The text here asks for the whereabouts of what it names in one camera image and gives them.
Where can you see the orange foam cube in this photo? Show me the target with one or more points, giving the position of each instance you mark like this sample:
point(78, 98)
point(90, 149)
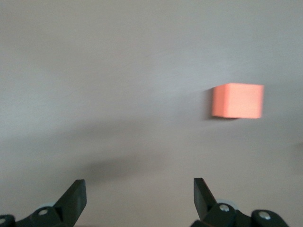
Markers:
point(239, 101)

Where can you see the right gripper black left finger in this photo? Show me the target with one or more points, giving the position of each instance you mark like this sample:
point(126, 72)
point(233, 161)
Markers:
point(73, 201)

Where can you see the brown table cover sheet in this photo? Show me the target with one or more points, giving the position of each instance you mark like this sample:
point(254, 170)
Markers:
point(94, 82)

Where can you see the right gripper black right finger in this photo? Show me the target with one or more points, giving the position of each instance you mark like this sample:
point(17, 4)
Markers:
point(203, 203)

